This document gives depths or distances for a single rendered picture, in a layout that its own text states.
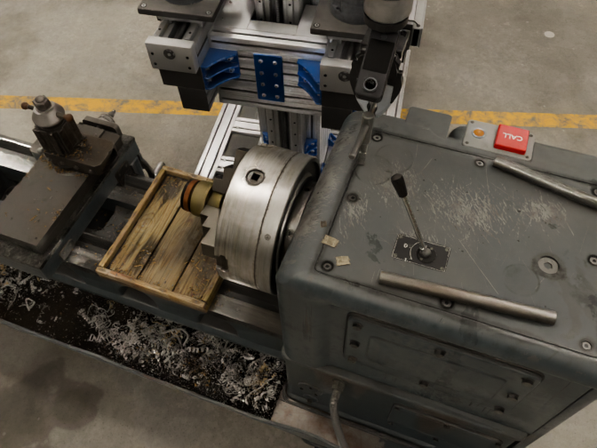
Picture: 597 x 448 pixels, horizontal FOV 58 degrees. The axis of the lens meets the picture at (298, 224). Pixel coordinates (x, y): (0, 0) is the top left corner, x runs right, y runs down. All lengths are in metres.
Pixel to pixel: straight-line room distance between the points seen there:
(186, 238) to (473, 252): 0.76
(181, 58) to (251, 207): 0.68
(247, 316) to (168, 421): 0.95
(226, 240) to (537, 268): 0.57
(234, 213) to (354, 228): 0.24
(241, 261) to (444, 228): 0.40
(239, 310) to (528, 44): 2.69
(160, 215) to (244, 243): 0.48
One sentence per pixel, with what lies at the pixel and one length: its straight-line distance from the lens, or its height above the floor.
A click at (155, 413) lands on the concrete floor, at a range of 2.22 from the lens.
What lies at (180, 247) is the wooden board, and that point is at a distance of 1.43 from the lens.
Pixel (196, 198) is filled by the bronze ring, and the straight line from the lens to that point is 1.22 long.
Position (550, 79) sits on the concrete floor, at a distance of 3.40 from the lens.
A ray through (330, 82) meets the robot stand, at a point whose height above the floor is 1.06.
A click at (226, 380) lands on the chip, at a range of 1.54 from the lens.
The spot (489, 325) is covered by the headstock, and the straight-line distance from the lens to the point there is 0.93.
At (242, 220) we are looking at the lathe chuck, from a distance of 1.06.
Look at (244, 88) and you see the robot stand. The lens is 1.79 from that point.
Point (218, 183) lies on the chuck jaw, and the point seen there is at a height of 1.13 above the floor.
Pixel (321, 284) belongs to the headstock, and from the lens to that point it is 0.92.
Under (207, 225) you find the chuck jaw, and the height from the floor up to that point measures 1.11.
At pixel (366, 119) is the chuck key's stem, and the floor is 1.37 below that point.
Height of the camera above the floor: 2.07
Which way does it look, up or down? 56 degrees down
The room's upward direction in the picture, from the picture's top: 2 degrees counter-clockwise
